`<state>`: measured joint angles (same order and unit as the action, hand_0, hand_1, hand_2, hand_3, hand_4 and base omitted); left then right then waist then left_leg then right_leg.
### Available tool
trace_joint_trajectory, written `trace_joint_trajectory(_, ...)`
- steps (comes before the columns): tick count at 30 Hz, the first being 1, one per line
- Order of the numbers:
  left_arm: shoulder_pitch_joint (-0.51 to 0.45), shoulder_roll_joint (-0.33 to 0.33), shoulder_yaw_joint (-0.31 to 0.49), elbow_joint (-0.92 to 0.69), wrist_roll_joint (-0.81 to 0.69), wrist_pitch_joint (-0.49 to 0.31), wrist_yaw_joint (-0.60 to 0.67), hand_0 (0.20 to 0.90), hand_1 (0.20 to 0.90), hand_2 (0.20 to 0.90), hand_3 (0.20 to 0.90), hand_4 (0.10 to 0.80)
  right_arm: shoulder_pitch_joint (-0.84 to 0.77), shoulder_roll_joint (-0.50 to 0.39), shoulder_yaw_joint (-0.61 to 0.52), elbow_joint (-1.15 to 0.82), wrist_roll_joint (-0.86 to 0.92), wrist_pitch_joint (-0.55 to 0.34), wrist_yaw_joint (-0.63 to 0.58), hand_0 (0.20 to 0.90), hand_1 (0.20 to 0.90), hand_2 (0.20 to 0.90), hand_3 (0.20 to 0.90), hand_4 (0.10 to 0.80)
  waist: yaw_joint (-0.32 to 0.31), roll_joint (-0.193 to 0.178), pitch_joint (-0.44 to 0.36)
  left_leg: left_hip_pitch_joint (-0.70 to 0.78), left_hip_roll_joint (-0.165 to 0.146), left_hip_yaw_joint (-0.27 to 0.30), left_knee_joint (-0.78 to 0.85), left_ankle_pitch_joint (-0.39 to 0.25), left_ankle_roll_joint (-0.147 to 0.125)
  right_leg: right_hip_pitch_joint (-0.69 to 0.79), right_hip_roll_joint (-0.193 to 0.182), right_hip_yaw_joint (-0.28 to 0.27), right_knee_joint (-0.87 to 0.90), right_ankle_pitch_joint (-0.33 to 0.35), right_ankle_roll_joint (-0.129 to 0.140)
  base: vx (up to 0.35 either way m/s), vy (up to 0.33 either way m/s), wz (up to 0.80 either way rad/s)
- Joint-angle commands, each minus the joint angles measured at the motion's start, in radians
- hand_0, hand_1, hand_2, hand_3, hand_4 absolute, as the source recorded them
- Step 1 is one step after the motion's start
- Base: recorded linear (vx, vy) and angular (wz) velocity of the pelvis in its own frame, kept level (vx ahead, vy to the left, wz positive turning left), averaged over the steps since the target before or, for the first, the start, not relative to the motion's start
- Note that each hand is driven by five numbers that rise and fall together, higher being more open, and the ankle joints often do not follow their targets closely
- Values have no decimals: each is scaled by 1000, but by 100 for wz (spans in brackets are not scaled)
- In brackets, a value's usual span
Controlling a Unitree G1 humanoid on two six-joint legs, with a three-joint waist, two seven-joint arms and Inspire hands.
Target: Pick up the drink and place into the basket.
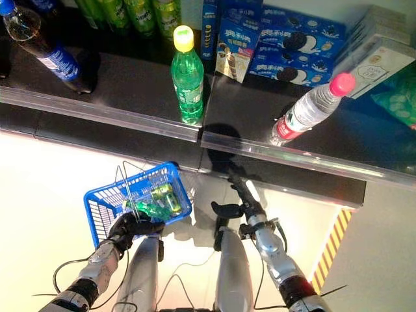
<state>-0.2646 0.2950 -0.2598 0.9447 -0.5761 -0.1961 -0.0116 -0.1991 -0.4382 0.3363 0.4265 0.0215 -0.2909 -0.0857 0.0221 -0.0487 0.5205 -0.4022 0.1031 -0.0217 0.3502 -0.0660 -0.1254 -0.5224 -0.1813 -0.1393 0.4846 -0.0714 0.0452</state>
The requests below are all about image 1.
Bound black shelf board clear rail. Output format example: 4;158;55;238
0;42;202;144
200;74;416;192

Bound green Sprite bottle yellow cap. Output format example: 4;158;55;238
122;200;172;219
170;25;205;126

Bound water bottle red label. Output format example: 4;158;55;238
271;73;358;147

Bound silver left robot leg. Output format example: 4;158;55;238
115;235;165;312

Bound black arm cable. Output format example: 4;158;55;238
32;246;131;309
253;220;290;309

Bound plain blue carton box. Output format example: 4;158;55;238
220;0;265;25

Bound silver right robot leg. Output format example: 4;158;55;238
213;217;254;312

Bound dark robot pelvis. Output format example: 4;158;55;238
159;306;216;312

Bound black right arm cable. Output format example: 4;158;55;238
253;220;290;309

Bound green snack bag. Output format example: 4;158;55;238
372;70;416;128

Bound silver robot leg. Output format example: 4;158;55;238
213;217;254;312
115;235;165;312

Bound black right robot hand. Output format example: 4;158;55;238
211;175;268;228

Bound cream carton round logo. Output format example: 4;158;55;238
334;34;416;101

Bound white striped box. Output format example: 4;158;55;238
344;5;411;46

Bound blue Oreo cookie box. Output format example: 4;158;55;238
248;51;336;88

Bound blue plastic shopping basket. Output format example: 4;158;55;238
83;161;193;250

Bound blue red carton multipack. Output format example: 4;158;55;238
259;5;348;57

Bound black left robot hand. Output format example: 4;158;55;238
108;211;166;257

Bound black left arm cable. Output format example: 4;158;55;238
32;246;131;309

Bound thin black leg cable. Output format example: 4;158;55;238
157;250;225;312

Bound blue white carton box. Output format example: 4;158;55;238
201;0;218;62

